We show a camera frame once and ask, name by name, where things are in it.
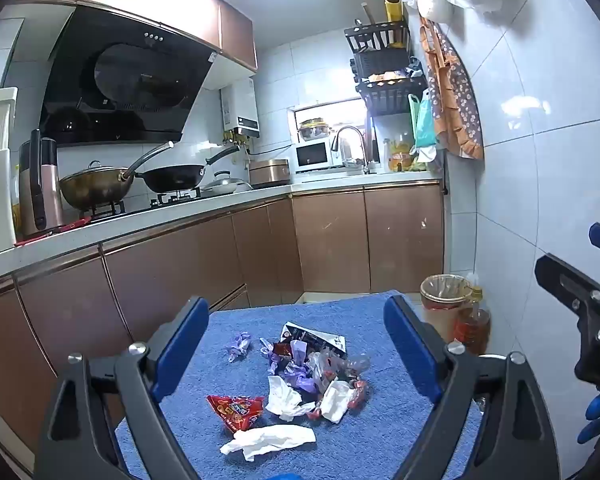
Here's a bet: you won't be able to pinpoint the purple candy wrapper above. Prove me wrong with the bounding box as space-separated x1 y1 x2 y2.
223 331 253 362

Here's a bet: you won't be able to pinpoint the gas stove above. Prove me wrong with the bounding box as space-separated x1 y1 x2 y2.
72 186 204 224

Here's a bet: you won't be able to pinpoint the black wok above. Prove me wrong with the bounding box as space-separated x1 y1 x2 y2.
135 146 241 194

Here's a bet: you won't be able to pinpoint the copper upper cabinets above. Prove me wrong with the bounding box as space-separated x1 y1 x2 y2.
15 0 259 72

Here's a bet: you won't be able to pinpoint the black white packet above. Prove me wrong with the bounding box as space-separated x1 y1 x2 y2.
280 322 348 356

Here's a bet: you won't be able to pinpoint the black wall rack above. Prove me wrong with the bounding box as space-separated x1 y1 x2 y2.
344 19 431 117

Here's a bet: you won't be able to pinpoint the pink thermos kettle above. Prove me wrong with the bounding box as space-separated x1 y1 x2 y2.
19 130 65 239

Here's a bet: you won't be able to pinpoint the red snack packet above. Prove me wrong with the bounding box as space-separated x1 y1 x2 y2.
206 394 267 434

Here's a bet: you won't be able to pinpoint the teal hanging bag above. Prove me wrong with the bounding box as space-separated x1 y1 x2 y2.
407 91 439 149

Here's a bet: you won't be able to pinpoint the white water heater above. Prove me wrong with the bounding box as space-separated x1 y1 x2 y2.
220 80 260 137

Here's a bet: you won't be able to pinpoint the black range hood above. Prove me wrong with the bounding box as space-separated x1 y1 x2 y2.
39 2 219 149

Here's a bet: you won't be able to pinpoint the blue towel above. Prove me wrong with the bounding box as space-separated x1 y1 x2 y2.
115 289 483 480

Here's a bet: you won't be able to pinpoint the yellow oil bottle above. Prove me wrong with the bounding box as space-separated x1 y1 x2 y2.
387 135 414 171

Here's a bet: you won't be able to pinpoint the long white tissue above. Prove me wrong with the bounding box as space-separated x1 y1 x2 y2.
220 425 317 463

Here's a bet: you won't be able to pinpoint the person's right hand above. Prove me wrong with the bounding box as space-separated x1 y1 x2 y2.
577 389 600 445

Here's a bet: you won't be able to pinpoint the pile of mixed wrappers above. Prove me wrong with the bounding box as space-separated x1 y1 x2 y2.
260 322 372 420

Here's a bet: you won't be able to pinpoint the brown oil bottle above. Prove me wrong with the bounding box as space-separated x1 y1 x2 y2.
452 285 491 356

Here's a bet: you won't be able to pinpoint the copper cabinets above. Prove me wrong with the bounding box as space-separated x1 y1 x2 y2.
15 0 259 72
0 185 446 463

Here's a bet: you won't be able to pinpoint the brass wok with lid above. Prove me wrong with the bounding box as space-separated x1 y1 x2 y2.
59 141 175 211

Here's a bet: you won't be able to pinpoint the glass pan lid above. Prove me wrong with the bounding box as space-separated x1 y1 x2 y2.
200 171 254 196

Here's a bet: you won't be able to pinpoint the copper lower cabinets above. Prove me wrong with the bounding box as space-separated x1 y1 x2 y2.
0 185 446 463

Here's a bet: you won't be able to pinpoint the white microwave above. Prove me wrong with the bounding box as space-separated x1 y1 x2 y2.
295 141 344 170

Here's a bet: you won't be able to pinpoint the floral orange apron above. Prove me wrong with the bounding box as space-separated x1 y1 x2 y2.
420 17 485 161

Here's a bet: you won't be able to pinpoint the copper rice cooker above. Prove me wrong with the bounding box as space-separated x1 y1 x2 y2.
249 158 291 187

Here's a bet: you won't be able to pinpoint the steel pot with lid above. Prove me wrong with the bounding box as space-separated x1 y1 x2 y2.
297 119 331 142

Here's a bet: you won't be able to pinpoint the beige bin with liner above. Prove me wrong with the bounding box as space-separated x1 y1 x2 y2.
420 275 474 345

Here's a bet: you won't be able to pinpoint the steel faucet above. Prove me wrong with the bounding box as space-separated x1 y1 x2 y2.
331 126 371 175

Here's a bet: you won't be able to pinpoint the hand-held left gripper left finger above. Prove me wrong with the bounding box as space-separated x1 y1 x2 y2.
35 296 211 480

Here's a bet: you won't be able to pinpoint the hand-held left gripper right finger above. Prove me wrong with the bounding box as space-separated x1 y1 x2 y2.
383 294 561 480

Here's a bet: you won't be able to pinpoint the red kitchen utensil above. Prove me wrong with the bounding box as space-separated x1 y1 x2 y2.
14 217 93 247

